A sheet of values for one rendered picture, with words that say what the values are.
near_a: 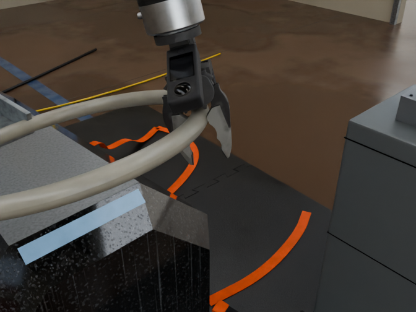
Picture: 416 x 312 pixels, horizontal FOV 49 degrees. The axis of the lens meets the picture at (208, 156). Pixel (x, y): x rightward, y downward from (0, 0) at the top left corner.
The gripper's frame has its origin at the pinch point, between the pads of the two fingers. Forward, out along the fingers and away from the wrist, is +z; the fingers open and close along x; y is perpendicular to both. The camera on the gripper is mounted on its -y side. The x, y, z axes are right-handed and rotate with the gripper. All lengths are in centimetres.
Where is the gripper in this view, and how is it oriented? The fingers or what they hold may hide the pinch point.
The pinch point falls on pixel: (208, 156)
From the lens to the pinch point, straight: 73.5
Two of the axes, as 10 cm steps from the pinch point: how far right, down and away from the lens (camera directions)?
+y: 0.5, -4.0, 9.2
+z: 2.4, 8.9, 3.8
